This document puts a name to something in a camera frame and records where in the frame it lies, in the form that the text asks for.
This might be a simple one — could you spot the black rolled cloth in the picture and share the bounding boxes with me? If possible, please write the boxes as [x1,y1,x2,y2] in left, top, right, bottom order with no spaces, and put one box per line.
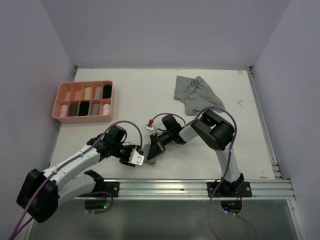
[102,85,113,99]
[78,101,90,116]

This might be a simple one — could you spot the beige navy-trimmed underwear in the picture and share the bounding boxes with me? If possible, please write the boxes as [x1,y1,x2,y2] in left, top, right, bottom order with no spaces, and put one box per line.
[83,86,92,100]

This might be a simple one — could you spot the white rolled cloth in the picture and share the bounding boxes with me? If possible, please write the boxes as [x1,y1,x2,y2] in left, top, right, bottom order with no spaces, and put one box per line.
[102,103,111,116]

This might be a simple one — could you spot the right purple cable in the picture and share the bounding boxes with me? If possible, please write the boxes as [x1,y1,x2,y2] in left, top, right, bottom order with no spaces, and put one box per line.
[151,106,259,240]

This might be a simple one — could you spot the black rolled cloth front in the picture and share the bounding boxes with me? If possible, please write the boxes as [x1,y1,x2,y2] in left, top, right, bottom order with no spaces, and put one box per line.
[78,101,90,116]

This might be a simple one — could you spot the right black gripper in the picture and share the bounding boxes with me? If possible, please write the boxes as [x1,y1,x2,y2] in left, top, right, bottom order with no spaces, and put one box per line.
[147,129,174,160]

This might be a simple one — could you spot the black rolled cloth back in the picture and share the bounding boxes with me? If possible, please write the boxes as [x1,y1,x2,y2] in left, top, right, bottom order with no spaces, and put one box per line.
[102,85,113,99]

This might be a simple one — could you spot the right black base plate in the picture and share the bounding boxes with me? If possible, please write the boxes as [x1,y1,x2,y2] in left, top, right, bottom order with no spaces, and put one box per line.
[206,179,253,198]

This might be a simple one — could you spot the grey striped underwear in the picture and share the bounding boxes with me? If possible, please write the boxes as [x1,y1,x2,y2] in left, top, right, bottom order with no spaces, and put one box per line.
[174,75,225,116]

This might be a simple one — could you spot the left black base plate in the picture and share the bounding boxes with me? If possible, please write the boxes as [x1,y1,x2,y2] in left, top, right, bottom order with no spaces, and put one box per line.
[102,181,120,198]

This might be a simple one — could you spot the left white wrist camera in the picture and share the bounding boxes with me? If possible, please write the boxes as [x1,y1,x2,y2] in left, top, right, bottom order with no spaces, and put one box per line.
[128,149,145,166]

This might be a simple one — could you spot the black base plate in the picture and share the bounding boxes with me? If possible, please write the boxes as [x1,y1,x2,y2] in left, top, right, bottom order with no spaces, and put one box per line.
[102,181,120,198]
[206,179,253,198]

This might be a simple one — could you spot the beige rolled cloth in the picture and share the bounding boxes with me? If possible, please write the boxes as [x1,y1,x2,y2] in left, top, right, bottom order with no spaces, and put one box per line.
[93,86,103,100]

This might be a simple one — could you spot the aluminium mounting rail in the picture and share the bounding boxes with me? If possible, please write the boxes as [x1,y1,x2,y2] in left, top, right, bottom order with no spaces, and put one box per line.
[57,175,295,204]

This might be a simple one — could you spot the pink divided storage tray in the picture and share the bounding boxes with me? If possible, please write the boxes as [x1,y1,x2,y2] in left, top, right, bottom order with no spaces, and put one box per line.
[52,80,115,124]

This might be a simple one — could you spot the olive rolled cloth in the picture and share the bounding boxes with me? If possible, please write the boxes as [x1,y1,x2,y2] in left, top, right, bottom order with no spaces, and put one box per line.
[68,102,78,117]

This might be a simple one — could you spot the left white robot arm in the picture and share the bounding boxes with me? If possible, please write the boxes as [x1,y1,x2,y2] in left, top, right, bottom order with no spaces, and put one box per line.
[16,125,144,223]

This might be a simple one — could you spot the plain grey underwear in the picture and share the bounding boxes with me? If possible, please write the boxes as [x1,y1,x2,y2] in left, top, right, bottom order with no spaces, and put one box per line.
[142,143,158,165]

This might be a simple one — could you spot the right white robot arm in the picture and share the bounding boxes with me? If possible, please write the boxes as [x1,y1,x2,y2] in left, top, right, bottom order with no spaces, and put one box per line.
[143,107,244,197]

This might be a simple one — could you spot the grey rolled cloth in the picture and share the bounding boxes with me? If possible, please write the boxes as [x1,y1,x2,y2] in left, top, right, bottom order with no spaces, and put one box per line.
[91,103,100,116]

